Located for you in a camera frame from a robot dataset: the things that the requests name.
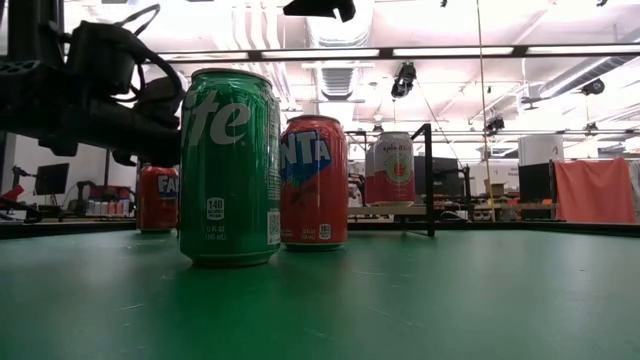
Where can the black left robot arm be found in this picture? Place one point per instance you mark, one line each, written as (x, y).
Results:
(30, 100)

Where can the background black robot arm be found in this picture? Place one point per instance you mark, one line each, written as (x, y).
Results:
(82, 202)

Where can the green table mat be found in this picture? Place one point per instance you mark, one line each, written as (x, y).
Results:
(375, 310)

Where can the dark red soda can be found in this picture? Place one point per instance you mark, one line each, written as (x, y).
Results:
(155, 200)

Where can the orange-red Fanta can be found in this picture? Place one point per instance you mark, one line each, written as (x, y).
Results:
(315, 200)

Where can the black overhead camera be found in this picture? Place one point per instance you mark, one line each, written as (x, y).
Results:
(404, 80)

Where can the cardboard box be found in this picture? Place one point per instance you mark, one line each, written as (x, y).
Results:
(496, 189)

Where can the black shelf end frame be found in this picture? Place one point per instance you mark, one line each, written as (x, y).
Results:
(429, 180)

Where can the red storage bin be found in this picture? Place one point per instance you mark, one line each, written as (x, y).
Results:
(110, 192)

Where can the silver and red soda can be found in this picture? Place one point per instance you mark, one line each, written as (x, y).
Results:
(395, 170)

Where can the red fabric backdrop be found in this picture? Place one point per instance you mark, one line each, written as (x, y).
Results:
(595, 192)

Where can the white and black cabinet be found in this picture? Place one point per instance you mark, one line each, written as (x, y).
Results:
(537, 150)

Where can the green Sprite can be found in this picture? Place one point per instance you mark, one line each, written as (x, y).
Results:
(230, 170)

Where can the black background panel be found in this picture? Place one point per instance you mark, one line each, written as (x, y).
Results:
(447, 177)

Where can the black monitor on arm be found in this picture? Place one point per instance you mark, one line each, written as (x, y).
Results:
(50, 177)

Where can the white silver soda can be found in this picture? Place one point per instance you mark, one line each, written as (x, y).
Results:
(370, 175)

